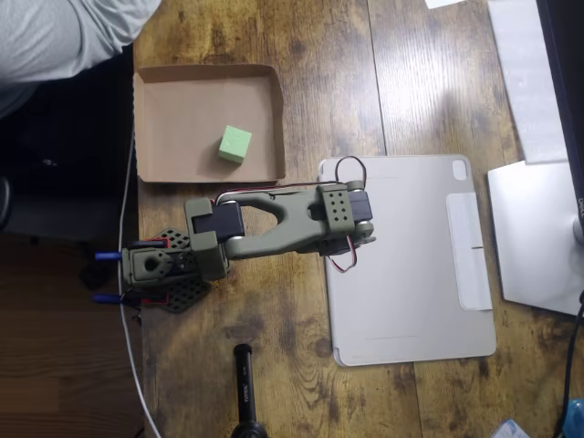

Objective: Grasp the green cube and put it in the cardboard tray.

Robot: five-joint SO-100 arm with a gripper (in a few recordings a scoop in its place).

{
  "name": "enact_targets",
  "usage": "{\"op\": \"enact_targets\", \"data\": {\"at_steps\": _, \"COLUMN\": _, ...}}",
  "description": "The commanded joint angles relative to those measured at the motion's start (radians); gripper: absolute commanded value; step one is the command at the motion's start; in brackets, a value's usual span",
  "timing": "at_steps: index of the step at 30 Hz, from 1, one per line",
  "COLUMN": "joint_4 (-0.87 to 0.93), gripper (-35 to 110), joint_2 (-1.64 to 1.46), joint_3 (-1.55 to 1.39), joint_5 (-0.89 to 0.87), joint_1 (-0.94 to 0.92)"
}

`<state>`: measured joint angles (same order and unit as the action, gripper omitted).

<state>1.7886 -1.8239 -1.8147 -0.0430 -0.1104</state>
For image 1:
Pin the silver monitor stand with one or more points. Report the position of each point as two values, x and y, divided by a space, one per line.
534 237

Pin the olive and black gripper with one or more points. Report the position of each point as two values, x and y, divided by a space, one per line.
329 247

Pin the light green cube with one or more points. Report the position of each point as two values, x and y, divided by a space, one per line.
233 145

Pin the blue round object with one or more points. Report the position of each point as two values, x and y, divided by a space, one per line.
576 417

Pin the dark perforated base plate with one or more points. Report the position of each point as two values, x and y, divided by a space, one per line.
187 296

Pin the tablet in beige folio case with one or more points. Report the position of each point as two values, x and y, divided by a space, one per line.
410 296

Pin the black camera stand pole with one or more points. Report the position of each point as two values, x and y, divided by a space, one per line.
244 388

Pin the black computer monitor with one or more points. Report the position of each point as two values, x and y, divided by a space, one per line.
566 68

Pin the white paper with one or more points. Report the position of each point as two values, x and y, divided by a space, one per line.
442 3

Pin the white and blue packet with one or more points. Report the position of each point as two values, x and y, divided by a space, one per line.
511 431

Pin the grey sheet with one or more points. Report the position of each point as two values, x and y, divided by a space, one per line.
524 68

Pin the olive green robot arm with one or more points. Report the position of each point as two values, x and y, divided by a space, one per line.
292 228

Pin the brown cardboard tray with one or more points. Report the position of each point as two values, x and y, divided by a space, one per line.
182 128

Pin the person in grey shirt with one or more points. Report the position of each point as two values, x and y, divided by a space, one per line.
45 41

